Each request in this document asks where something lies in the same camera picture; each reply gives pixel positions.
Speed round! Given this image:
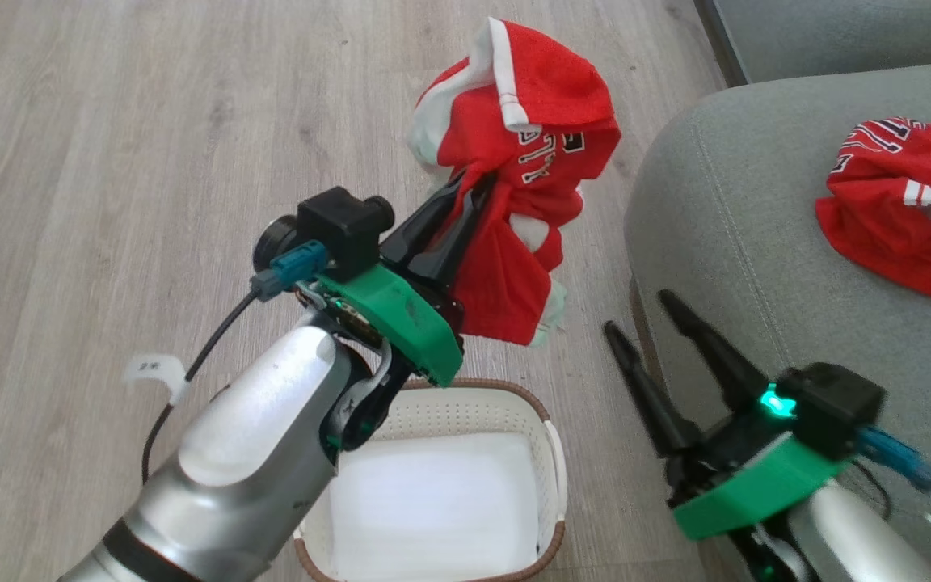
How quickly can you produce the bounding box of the blue camera connector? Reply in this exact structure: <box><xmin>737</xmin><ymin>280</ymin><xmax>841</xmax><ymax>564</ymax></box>
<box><xmin>251</xmin><ymin>240</ymin><xmax>330</xmax><ymax>302</ymax></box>
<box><xmin>857</xmin><ymin>427</ymin><xmax>931</xmax><ymax>491</ymax></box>

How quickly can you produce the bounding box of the grey fabric sofa seat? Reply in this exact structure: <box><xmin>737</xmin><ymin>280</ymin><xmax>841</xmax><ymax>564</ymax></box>
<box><xmin>625</xmin><ymin>61</ymin><xmax>931</xmax><ymax>582</ymax></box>

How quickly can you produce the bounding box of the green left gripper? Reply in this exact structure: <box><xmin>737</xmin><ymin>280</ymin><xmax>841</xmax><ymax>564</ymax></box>
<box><xmin>296</xmin><ymin>173</ymin><xmax>498</xmax><ymax>388</ymax></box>

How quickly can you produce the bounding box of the blue right camera connector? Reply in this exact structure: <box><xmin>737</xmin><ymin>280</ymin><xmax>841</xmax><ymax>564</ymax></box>
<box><xmin>857</xmin><ymin>427</ymin><xmax>931</xmax><ymax>491</ymax></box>

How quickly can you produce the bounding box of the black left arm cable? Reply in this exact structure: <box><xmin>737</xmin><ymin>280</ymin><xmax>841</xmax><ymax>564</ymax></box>
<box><xmin>141</xmin><ymin>289</ymin><xmax>264</xmax><ymax>486</ymax></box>

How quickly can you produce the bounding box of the white woven-rim laundry basket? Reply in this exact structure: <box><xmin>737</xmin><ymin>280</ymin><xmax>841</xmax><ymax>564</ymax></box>
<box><xmin>293</xmin><ymin>378</ymin><xmax>569</xmax><ymax>582</ymax></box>

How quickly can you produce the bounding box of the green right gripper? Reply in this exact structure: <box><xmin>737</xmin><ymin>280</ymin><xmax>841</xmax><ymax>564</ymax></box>
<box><xmin>604</xmin><ymin>290</ymin><xmax>847</xmax><ymax>542</ymax></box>

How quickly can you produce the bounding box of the white cable label tag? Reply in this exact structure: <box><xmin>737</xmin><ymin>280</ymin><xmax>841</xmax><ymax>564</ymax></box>
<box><xmin>124</xmin><ymin>353</ymin><xmax>190</xmax><ymax>407</ymax></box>

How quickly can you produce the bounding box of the grey fabric sofa section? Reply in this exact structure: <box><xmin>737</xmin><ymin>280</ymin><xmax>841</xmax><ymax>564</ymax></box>
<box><xmin>693</xmin><ymin>0</ymin><xmax>931</xmax><ymax>87</ymax></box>

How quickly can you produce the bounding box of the blue left camera connector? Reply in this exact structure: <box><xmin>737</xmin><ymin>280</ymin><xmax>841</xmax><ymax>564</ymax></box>
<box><xmin>251</xmin><ymin>240</ymin><xmax>330</xmax><ymax>302</ymax></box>

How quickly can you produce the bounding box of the red garment with white band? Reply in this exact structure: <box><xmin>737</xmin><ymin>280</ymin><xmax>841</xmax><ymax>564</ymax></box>
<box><xmin>407</xmin><ymin>18</ymin><xmax>622</xmax><ymax>348</ymax></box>

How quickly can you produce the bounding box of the red jersey with striped trim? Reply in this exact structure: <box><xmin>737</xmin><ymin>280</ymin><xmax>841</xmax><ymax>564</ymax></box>
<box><xmin>815</xmin><ymin>117</ymin><xmax>931</xmax><ymax>302</ymax></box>

